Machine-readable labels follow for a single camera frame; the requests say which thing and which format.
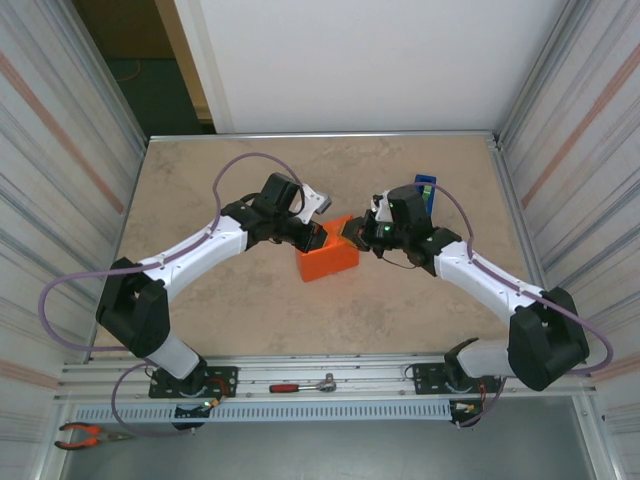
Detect grey slotted cable duct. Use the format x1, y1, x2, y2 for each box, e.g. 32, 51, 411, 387
74, 402, 451, 424

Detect orange handled pliers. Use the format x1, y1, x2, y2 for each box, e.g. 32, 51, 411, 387
53, 422, 135, 450

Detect black connector block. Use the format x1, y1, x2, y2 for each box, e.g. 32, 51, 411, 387
449, 399, 484, 427
172, 398, 224, 431

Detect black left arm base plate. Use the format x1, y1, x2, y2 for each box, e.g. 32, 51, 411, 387
148, 366, 239, 400

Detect thin aluminium frame bar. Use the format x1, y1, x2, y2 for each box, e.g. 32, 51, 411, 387
148, 130, 501, 151

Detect wide aluminium mounting rail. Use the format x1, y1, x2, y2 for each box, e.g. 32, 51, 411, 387
54, 353, 599, 403

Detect red handled ratchet wrench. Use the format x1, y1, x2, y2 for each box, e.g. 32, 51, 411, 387
268, 372, 339, 395

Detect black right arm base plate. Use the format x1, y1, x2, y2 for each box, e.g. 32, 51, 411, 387
413, 362, 501, 396

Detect blue tape dispenser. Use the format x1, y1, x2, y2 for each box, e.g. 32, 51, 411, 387
413, 173, 438, 217

